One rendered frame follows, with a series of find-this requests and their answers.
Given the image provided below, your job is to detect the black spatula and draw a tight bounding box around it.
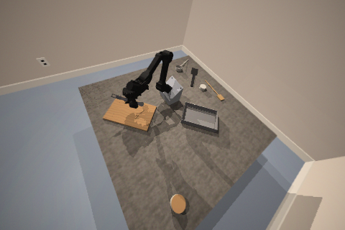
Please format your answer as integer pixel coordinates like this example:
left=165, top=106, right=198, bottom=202
left=190, top=68, right=198, bottom=87

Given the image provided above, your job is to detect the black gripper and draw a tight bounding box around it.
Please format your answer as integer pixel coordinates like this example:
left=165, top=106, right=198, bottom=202
left=125, top=91, right=141, bottom=109

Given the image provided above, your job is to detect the light wooden board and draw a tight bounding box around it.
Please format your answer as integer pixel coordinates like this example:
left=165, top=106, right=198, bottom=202
left=102, top=98, right=157, bottom=132

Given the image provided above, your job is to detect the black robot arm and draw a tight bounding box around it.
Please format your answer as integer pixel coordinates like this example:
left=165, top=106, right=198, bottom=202
left=122, top=50, right=173, bottom=97

